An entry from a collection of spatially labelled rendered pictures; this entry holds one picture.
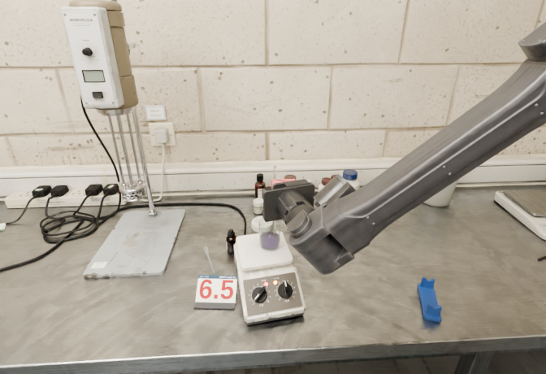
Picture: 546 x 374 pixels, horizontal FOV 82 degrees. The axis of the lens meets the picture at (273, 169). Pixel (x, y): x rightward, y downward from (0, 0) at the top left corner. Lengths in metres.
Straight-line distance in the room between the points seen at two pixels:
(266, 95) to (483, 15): 0.75
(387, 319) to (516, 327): 0.26
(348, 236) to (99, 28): 0.62
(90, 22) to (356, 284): 0.81
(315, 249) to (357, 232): 0.06
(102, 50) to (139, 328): 0.57
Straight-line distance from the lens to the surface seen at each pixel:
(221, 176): 1.15
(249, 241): 0.79
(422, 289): 0.85
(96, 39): 0.77
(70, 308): 0.88
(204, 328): 0.74
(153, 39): 1.13
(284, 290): 0.70
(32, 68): 1.30
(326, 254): 0.45
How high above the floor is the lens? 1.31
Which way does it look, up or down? 24 degrees down
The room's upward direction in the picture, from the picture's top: straight up
